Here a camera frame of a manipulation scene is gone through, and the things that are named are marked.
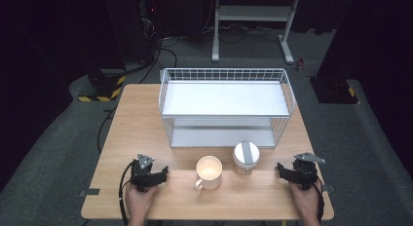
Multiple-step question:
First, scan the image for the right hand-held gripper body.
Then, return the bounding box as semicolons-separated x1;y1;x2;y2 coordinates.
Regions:
291;152;326;192

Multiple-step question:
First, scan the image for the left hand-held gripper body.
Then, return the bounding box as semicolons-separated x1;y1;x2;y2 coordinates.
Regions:
130;153;157;193

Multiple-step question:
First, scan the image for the cream ceramic mug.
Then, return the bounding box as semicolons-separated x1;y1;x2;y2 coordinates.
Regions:
194;155;224;192

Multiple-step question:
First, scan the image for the white wire shelf rack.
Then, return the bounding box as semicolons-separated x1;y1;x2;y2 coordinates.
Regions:
158;67;296;149

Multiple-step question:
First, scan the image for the person's left hand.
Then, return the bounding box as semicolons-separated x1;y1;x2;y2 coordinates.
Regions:
125;181;160;220

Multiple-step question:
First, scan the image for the person's right hand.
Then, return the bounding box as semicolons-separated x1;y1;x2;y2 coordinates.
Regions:
288;181;323;220

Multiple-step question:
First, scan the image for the white jar with grey-striped lid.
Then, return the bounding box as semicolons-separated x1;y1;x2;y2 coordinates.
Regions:
232;140;261;175

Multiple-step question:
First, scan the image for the yellow-black striped stand base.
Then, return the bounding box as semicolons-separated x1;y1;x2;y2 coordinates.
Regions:
77;69;127;103
310;76;361;105

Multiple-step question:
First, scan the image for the black equipment tower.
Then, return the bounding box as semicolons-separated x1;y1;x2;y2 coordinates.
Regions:
131;0;164;65

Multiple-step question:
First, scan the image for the white metal stand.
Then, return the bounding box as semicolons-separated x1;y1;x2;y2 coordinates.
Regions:
211;0;302;65

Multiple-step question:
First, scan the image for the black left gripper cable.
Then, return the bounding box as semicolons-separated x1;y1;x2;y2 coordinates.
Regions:
118;161;136;226

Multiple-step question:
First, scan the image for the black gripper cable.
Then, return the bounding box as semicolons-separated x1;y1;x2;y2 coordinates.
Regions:
118;161;136;226
312;178;326;224

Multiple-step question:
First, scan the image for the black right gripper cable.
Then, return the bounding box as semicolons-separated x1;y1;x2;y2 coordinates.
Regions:
312;178;326;224

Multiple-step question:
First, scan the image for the thin black cable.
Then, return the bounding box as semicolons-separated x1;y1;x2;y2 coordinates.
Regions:
96;106;117;154

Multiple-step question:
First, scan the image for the black floor cable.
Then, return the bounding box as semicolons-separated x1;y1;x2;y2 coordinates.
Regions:
110;35;180;85

